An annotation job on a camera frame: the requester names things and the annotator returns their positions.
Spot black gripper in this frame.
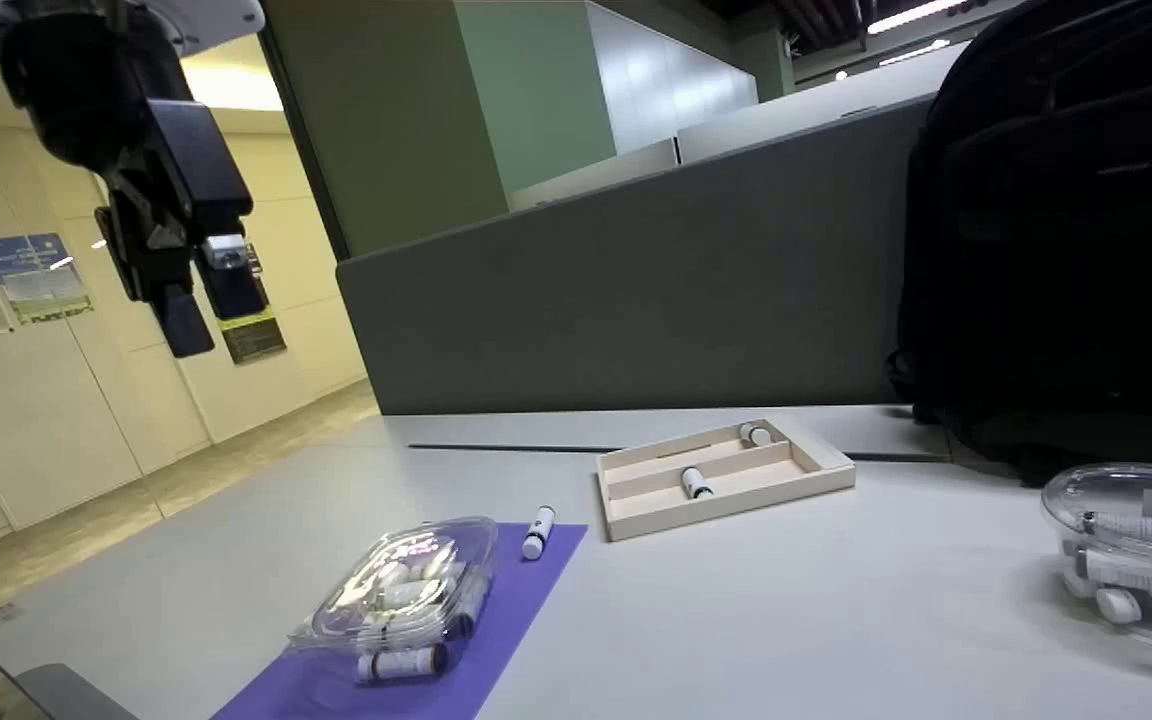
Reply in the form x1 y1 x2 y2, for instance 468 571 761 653
0 0 269 358

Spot small white bottle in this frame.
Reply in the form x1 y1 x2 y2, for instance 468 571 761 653
520 504 557 564

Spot white bottle before tray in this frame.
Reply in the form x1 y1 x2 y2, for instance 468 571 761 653
355 644 451 683

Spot white bottle in box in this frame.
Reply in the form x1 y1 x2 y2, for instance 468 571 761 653
678 466 713 500

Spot small bottle in box corner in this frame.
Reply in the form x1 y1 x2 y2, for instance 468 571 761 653
734 419 774 448

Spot clear plastic tray of bottles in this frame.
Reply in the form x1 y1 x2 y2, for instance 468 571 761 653
299 516 501 653

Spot purple mat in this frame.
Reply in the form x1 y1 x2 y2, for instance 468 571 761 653
216 516 586 720

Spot grey partition divider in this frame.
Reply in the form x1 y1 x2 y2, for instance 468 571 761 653
338 100 929 418

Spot wall posters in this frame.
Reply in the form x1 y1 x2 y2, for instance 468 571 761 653
0 234 91 333

